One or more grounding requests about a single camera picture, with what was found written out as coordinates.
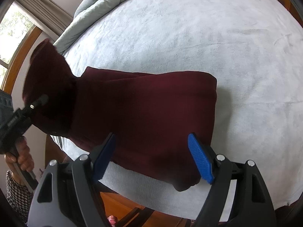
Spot wooden window frame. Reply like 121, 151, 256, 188
1, 25, 42, 94

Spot grey-green quilt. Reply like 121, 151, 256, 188
54, 0, 126, 54

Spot beige curtain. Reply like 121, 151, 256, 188
15, 0, 72, 40

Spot maroon pants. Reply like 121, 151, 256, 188
23, 40, 217, 191

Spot person's left hand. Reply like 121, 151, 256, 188
4, 136, 34, 186

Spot white fleece bed sheet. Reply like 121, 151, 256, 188
54, 0, 302, 219

